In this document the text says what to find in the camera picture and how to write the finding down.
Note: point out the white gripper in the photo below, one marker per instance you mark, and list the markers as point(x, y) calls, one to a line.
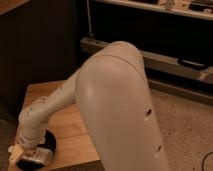
point(27, 139)

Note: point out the white plastic bottle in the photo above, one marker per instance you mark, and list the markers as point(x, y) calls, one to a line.
point(39, 155)

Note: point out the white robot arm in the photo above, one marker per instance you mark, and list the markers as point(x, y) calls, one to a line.
point(113, 96)

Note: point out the wooden table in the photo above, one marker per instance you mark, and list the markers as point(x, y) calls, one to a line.
point(75, 151)

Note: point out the metal pole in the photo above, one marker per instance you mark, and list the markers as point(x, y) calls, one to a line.
point(90, 32)

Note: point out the wooden shelf beam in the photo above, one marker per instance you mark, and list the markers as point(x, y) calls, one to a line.
point(156, 62)

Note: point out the upper wooden shelf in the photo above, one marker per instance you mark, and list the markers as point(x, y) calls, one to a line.
point(176, 7)

